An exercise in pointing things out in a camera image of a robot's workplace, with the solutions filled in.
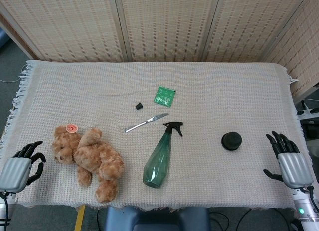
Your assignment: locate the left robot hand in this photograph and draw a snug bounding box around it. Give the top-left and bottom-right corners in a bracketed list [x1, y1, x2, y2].
[0, 140, 47, 193]

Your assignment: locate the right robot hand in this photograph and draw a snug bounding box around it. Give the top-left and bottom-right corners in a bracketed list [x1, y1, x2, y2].
[263, 130, 314, 189]

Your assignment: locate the black round object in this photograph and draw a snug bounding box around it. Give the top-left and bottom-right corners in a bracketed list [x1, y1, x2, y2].
[221, 132, 242, 151]

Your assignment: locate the black box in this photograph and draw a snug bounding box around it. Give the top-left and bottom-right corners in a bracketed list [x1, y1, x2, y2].
[300, 118, 319, 142]

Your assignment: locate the brown teddy bear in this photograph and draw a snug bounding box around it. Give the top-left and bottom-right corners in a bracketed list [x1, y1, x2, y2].
[51, 125, 125, 204]

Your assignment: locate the beige woven tablecloth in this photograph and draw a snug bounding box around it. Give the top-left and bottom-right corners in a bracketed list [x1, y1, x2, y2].
[0, 59, 310, 213]

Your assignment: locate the blue object behind screen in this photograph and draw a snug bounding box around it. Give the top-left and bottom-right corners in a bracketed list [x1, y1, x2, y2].
[0, 26, 10, 54]

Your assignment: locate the green spray bottle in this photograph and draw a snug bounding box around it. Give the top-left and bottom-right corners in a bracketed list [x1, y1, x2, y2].
[142, 121, 184, 188]

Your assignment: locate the silver table knife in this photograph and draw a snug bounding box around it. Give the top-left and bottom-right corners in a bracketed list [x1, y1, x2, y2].
[124, 113, 169, 134]

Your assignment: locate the green foil sachet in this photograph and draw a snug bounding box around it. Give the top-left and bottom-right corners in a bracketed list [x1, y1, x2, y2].
[153, 85, 177, 108]

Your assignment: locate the bamboo folding screen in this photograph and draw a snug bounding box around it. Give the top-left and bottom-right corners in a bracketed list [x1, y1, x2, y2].
[0, 0, 319, 99]

